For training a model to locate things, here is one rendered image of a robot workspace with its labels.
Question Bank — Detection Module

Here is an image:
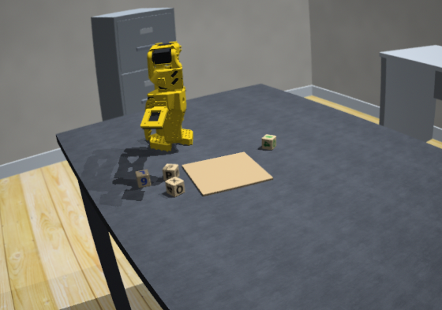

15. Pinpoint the tan flat mat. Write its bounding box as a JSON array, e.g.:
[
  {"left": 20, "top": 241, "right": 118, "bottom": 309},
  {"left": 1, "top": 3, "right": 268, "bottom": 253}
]
[{"left": 182, "top": 152, "right": 273, "bottom": 196}]

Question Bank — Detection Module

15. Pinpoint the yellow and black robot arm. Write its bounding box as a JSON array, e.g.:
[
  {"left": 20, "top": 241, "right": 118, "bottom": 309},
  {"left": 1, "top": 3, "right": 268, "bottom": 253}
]
[{"left": 147, "top": 42, "right": 193, "bottom": 151}]

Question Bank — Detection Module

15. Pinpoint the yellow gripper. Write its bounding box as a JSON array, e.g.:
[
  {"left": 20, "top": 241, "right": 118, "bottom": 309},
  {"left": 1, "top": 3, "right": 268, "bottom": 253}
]
[{"left": 140, "top": 88, "right": 186, "bottom": 142}]

